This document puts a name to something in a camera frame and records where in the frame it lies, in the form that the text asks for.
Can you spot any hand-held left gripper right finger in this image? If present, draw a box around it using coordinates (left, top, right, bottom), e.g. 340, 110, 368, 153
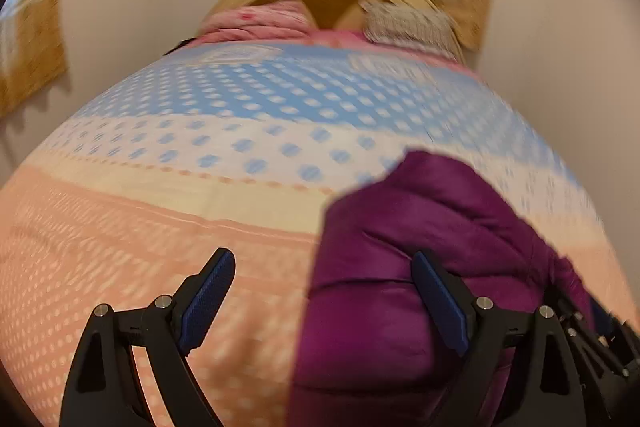
411, 249, 603, 427

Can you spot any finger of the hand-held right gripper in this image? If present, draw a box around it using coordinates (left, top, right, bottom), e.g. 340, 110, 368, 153
546, 284, 640, 379

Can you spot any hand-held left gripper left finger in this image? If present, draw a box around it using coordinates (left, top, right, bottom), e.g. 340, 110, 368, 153
59, 247, 237, 427

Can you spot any purple puffer jacket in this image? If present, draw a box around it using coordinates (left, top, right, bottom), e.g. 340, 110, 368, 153
290, 150, 608, 427

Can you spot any bed with patterned bedspread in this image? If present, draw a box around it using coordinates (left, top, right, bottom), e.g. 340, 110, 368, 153
0, 42, 632, 427

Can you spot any pink folded quilt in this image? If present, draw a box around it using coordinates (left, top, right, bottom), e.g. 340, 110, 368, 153
200, 3, 317, 46

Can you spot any grey patterned pillow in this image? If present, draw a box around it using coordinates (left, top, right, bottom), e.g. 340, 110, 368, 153
362, 0, 464, 60

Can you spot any pink cloth under pillow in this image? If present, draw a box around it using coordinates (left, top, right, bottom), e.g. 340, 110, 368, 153
310, 29, 372, 48

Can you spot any beige side window curtain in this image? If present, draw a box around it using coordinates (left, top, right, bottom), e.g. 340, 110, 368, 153
0, 0, 69, 118

